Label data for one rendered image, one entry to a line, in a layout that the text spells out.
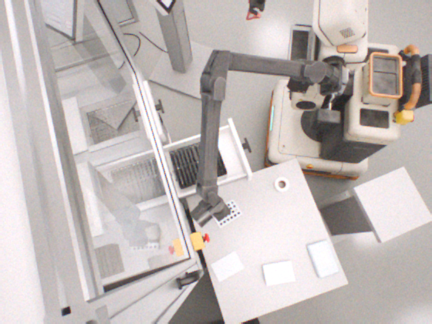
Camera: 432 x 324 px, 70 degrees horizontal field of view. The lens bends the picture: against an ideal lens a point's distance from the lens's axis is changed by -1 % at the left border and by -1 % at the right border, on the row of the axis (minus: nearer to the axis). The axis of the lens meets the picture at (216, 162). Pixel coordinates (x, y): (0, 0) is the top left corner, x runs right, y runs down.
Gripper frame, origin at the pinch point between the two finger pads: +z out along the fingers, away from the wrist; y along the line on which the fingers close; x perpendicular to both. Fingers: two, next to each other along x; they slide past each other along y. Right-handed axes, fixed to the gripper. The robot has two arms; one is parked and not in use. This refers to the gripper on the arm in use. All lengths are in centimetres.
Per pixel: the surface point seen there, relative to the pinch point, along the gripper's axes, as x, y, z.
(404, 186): 78, 47, 18
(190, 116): 33, -77, 95
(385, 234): 54, 57, 17
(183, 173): -1.7, -21.9, 4.0
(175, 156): 0.1, -30.7, 4.7
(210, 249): -13.6, 11.0, 17.3
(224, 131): 26.2, -27.1, 8.9
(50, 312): -21, 7, -106
